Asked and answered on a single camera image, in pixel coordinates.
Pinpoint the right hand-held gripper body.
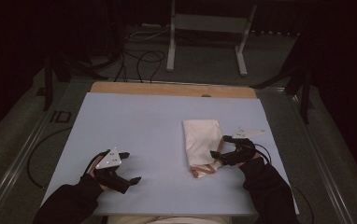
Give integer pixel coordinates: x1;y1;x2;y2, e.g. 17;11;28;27
221;126;266;166

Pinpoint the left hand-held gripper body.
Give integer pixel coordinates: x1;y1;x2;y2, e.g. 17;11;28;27
93;147;133;194

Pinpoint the cream baby bodysuit brown trim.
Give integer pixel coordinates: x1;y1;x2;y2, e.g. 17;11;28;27
181;119;226;179

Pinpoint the person's right hand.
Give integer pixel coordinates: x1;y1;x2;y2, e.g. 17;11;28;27
237;152;266;172

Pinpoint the person's left hand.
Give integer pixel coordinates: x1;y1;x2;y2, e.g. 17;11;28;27
80;150;112;191

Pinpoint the light blue mat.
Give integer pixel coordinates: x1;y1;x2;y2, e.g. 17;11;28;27
42;91;300;217

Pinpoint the black stand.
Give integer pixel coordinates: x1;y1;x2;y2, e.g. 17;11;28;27
41;46;109;112
250;31;315;125

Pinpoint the white metal stand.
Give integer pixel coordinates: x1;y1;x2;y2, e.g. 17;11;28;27
165;0;258;77

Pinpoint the metal floor rail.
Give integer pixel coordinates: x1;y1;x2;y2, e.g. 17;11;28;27
287;92;355;224
0;92;72;223

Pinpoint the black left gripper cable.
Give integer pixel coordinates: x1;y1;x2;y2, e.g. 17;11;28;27
26;126;74;189

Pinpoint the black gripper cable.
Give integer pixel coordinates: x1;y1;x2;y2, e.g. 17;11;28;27
26;126;74;189
254;143;315;224

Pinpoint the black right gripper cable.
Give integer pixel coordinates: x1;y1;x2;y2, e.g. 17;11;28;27
254;143;315;224

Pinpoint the black looped floor cable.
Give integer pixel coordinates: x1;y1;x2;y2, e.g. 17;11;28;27
114;49;167;84

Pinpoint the white floor cable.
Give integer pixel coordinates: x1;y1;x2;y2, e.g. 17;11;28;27
124;27;171;43

